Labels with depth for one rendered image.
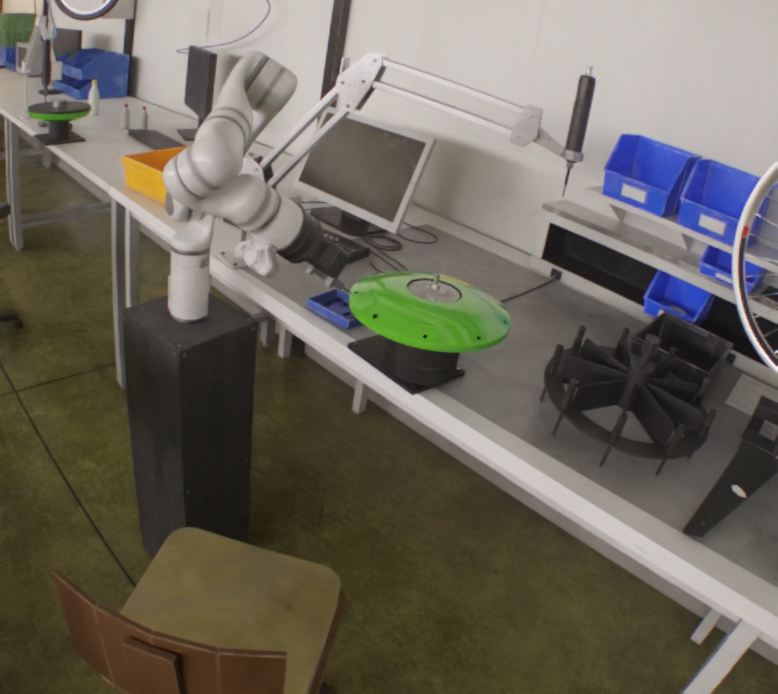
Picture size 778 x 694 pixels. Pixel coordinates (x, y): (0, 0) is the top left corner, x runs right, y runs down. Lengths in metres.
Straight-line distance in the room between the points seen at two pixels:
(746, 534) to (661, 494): 0.17
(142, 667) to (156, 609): 0.33
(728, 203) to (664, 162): 0.22
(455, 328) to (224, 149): 0.54
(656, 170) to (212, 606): 1.57
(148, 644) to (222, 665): 0.09
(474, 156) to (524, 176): 0.21
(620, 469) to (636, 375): 0.18
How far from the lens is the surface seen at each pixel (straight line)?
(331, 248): 0.96
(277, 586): 1.22
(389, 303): 1.16
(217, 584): 1.21
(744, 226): 1.25
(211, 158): 0.79
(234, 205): 0.85
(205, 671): 0.84
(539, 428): 1.22
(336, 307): 1.49
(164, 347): 1.45
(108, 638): 0.89
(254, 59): 1.08
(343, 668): 1.85
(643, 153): 1.91
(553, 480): 1.11
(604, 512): 1.08
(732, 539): 1.16
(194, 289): 1.47
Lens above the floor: 1.57
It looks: 25 degrees down
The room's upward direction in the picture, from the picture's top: 9 degrees clockwise
